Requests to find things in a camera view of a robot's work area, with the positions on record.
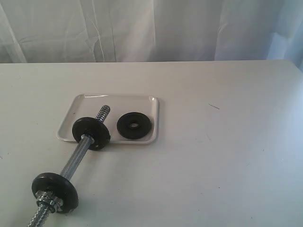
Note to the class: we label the chrome threaded dumbbell bar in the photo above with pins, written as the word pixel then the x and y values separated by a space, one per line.
pixel 69 169

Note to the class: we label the white rectangular tray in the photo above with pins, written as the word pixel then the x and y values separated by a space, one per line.
pixel 88 105

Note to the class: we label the black weight plate with nut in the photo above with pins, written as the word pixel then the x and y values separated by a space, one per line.
pixel 60 187

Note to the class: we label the chrome spinlock collar nut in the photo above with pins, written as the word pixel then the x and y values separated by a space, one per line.
pixel 50 200

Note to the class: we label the white backdrop curtain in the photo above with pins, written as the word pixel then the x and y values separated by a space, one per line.
pixel 150 30

